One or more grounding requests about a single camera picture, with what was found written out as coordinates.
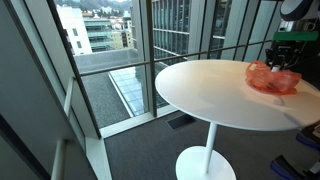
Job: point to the green wrist mount band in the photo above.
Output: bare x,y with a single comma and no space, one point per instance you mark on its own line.
295,36

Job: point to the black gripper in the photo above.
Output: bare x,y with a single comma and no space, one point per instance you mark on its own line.
285,50

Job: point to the white building outside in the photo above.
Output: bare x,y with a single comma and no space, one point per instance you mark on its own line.
74,30

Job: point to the black horizontal window railing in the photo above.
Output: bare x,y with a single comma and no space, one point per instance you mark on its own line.
133,64

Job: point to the black floor vent grille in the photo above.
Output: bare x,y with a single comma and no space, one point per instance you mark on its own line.
180,122

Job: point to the glass skylight roof outside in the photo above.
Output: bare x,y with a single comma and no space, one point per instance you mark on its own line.
131,90

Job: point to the blue and black stand foot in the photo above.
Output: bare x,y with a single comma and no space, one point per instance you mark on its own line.
283,166
308,138

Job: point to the orange plastic bag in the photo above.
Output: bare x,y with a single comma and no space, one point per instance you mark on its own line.
266,80

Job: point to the white table pedestal with base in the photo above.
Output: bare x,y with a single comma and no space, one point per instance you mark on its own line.
210,143

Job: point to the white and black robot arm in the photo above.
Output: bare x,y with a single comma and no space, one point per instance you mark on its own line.
296,10

